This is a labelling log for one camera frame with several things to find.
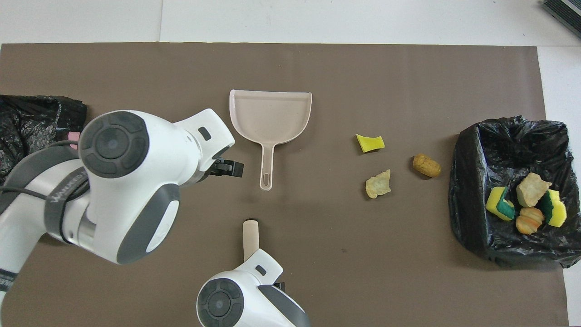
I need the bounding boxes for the beige hand brush black bristles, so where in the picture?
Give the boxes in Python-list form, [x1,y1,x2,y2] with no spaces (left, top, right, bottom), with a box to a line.
[243,219,260,262]

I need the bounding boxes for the tall bin with black bag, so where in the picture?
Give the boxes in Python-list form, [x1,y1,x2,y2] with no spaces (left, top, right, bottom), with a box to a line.
[448,115,581,268]

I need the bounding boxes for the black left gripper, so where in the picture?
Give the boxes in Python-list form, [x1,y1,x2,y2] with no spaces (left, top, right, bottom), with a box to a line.
[196,154,244,183]

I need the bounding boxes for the brown cork-like trash piece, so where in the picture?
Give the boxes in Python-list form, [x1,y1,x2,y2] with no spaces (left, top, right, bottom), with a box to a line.
[413,154,442,178]

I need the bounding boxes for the brown paper table mat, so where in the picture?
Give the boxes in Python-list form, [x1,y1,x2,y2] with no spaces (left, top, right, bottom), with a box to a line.
[0,43,570,327]

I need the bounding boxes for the orange bread-like trash piece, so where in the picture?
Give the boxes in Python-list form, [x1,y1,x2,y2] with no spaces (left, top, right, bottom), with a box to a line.
[516,207,545,235]

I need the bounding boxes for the pale beige sponge chunk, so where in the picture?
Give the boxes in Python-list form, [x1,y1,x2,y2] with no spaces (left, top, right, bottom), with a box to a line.
[516,172,552,208]

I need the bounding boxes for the pale yellow sponge scrap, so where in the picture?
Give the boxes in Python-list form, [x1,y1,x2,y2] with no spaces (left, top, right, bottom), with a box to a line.
[365,169,392,199]

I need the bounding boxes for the notched yellow sponge piece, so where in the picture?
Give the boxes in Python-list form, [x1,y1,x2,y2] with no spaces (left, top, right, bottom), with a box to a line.
[538,189,568,228]

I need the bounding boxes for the beige plastic dustpan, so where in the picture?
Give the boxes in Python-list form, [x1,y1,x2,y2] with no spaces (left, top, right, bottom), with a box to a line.
[229,89,313,191]

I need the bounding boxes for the black ribbed device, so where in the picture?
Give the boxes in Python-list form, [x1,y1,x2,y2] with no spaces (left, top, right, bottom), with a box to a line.
[542,0,581,39]

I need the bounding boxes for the pink bin with black bag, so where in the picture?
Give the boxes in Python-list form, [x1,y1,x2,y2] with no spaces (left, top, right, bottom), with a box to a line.
[0,94,88,184]

